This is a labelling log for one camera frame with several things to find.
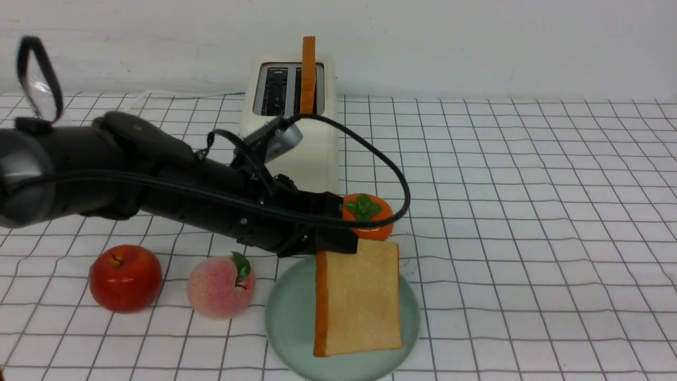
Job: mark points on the white grid tablecloth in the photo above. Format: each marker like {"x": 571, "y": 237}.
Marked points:
{"x": 540, "y": 243}

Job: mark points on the cream two-slot toaster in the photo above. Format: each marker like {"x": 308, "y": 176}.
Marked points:
{"x": 274, "y": 89}

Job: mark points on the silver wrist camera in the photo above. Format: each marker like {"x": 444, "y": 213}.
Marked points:
{"x": 274, "y": 138}

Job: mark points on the orange persimmon toy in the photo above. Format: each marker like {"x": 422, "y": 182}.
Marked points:
{"x": 366, "y": 207}

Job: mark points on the toast slice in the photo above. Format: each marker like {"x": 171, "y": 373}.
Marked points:
{"x": 357, "y": 306}
{"x": 308, "y": 76}

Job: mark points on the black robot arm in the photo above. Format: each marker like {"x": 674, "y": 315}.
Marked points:
{"x": 122, "y": 164}

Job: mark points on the pale green plate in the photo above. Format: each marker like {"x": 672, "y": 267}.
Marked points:
{"x": 289, "y": 318}

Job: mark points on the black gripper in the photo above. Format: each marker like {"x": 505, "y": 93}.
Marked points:
{"x": 305, "y": 235}

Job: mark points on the red apple toy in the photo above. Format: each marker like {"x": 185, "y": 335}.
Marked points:
{"x": 125, "y": 279}

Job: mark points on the pink peach toy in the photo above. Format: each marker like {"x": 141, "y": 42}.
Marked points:
{"x": 221, "y": 287}

